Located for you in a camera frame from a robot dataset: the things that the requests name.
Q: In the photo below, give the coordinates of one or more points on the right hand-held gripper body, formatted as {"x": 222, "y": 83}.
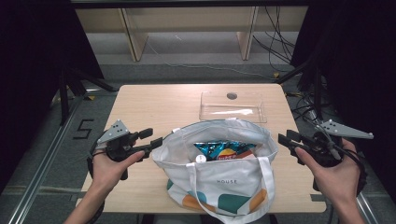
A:
{"x": 339, "y": 128}

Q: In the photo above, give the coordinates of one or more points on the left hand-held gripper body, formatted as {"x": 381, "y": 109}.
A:
{"x": 113, "y": 133}

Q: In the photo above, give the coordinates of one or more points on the clear plastic tray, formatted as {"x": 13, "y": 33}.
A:
{"x": 232, "y": 109}

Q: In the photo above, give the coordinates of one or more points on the blue chip bag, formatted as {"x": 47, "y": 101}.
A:
{"x": 222, "y": 151}

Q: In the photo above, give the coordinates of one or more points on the white patterned tote bag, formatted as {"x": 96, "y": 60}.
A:
{"x": 224, "y": 183}

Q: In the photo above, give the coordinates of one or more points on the person's left hand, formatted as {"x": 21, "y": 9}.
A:
{"x": 107, "y": 172}

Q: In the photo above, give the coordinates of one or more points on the person's right hand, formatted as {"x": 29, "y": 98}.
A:
{"x": 336, "y": 180}

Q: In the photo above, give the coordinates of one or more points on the black metal stand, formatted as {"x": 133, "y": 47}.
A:
{"x": 63, "y": 99}
{"x": 317, "y": 90}

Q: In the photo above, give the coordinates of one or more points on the white-capped orange label bottle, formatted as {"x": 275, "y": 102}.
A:
{"x": 201, "y": 158}

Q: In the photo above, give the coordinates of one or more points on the black curtain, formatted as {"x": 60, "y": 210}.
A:
{"x": 34, "y": 77}
{"x": 361, "y": 68}

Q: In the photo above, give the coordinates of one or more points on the grey round table grommet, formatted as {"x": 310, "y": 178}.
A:
{"x": 232, "y": 95}

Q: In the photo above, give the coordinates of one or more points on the light wooden bench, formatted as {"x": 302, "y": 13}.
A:
{"x": 135, "y": 37}

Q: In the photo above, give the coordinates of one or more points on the metal floor rail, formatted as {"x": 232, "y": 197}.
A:
{"x": 367, "y": 208}
{"x": 40, "y": 174}

